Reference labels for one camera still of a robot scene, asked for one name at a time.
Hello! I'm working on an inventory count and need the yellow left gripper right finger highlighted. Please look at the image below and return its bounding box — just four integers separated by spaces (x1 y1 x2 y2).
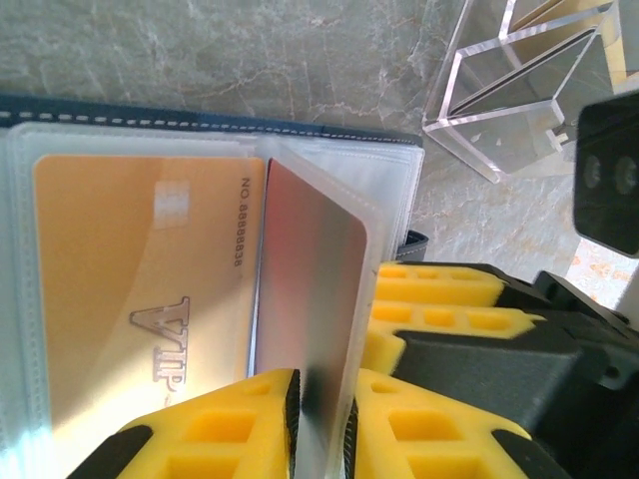
342 367 573 479

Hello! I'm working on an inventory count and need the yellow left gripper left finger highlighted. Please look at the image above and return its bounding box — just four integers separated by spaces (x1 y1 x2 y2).
67 367 303 479

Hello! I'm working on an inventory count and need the gold VIP numbered credit card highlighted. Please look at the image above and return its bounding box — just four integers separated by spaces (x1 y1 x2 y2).
32 155 266 440

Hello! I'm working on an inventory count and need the dark blue card holder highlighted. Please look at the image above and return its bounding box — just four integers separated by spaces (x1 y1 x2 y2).
0 94 431 479

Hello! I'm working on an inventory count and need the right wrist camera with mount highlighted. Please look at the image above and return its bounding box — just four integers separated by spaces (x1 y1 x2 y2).
568 93 639 310

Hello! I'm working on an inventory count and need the clear acrylic card stand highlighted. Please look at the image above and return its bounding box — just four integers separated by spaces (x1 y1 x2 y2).
421 0 628 184

